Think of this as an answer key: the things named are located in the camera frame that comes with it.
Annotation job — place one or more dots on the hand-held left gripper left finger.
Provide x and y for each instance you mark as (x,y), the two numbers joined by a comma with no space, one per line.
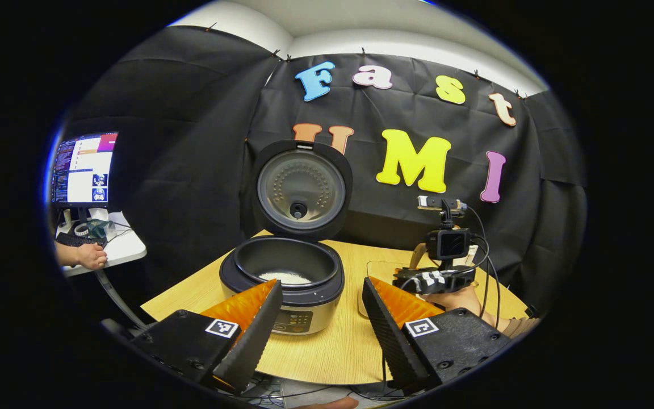
(250,341)

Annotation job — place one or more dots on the silver black rice cooker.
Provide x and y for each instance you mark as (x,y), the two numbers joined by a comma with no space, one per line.
(301,187)

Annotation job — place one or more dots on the computer monitor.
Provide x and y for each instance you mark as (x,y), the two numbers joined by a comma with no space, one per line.
(86,170)

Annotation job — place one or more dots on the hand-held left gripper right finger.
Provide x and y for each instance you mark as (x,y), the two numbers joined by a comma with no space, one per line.
(386,335)

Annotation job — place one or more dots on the clear box of rice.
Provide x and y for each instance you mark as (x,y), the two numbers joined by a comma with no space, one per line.
(378,270)

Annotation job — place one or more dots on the black keyboard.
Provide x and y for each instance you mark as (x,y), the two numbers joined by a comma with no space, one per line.
(80,240)

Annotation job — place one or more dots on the white side table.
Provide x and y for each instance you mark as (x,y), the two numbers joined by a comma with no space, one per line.
(125,247)

